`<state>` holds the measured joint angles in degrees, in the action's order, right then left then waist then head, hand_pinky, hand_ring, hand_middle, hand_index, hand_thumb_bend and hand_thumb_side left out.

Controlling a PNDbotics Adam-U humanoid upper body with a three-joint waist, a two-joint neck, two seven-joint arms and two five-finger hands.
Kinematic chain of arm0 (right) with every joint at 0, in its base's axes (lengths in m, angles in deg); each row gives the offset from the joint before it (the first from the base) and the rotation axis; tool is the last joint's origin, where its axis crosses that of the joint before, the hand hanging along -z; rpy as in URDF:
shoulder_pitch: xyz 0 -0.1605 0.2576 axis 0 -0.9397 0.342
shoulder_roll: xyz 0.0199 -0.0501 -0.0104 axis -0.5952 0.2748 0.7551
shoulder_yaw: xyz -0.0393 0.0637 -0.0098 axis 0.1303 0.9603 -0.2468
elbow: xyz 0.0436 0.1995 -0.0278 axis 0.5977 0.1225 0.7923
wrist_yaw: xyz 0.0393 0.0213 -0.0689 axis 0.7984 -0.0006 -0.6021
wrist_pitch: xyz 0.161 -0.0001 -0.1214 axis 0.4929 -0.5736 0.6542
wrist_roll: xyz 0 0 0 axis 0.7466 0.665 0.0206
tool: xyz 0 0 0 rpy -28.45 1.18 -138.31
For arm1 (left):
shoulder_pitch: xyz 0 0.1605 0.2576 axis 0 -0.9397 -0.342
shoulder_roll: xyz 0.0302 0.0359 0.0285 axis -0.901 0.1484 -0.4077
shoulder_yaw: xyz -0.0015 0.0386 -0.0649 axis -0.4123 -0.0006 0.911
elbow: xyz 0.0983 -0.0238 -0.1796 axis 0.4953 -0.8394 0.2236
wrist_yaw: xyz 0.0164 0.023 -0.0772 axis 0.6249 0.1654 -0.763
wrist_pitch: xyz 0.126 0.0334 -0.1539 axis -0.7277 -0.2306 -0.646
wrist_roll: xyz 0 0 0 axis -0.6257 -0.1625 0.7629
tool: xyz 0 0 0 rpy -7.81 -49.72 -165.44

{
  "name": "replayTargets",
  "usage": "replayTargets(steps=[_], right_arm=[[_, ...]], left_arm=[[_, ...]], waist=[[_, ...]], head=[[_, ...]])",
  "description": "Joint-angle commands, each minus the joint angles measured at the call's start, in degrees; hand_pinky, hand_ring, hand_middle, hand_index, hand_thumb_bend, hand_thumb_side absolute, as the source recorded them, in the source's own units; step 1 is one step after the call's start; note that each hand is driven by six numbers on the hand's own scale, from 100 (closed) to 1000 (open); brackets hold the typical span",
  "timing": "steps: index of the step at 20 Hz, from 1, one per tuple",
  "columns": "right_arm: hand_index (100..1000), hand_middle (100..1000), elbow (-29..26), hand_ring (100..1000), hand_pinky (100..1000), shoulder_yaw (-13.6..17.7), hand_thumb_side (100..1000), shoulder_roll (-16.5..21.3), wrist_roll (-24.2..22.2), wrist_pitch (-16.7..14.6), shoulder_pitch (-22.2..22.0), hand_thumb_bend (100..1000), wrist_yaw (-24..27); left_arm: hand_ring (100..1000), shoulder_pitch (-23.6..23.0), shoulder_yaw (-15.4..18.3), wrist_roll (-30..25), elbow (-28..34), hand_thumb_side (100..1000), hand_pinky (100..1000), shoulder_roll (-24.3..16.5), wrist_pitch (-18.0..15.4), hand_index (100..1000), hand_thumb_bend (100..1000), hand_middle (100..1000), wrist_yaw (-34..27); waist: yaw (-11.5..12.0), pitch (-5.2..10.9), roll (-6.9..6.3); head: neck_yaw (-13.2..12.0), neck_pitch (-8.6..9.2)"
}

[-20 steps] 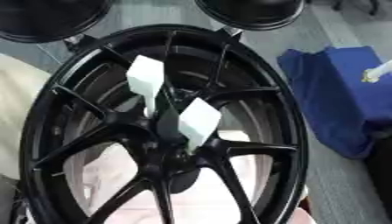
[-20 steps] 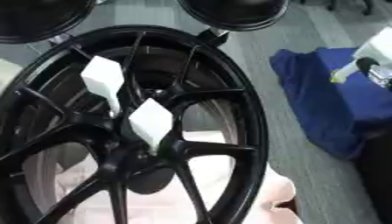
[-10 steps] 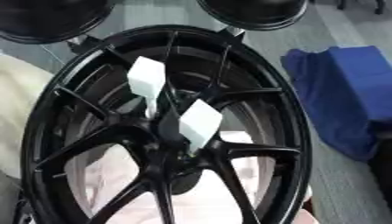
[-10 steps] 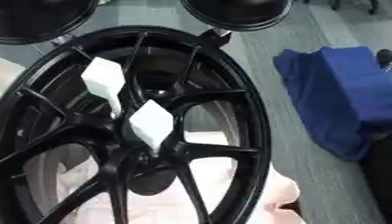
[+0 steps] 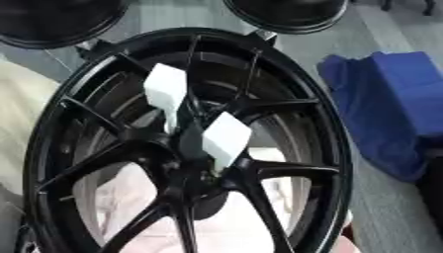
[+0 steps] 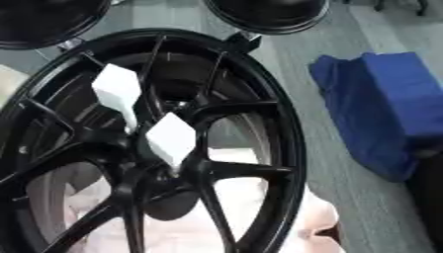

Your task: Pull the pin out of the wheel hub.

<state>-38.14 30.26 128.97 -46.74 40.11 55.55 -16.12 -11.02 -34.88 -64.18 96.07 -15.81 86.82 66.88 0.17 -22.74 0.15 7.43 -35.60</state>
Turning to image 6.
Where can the black wheel stand bracket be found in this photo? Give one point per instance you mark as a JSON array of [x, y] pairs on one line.
[[244, 41]]

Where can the black round wheel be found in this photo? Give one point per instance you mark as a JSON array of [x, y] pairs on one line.
[[40, 19], [268, 15]]

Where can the blue cloth-covered object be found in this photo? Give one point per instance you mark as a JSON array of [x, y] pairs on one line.
[[383, 108]]

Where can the black spoked wheel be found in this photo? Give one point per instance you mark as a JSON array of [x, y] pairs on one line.
[[242, 171]]

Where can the pale pink cloth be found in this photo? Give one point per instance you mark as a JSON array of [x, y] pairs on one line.
[[242, 210]]

